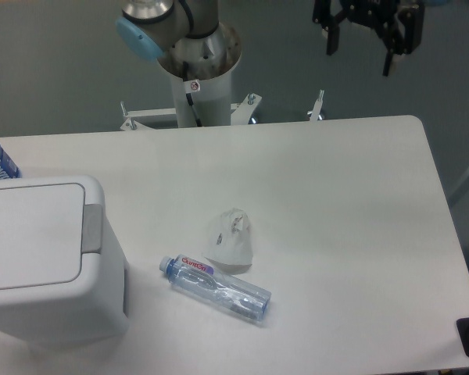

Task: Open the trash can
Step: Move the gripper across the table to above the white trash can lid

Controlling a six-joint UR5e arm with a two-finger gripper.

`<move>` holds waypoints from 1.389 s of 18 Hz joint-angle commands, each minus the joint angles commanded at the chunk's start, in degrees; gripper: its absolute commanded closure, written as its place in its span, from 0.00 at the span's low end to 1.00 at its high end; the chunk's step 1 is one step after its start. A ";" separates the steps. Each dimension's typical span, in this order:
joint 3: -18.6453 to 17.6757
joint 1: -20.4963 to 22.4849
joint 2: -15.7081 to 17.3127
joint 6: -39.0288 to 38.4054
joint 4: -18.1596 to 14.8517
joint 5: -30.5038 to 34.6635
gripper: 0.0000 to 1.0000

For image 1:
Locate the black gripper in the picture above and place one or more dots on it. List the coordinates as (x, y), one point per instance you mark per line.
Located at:
(399, 24)

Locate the grey trash can push button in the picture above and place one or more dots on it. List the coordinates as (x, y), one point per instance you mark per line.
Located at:
(92, 228)

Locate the white trash can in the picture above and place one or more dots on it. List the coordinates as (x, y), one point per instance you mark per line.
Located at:
(50, 292)

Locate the clear plastic water bottle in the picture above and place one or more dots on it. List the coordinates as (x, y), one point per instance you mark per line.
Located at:
(224, 290)

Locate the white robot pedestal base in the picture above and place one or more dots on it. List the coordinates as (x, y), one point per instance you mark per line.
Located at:
(203, 97)

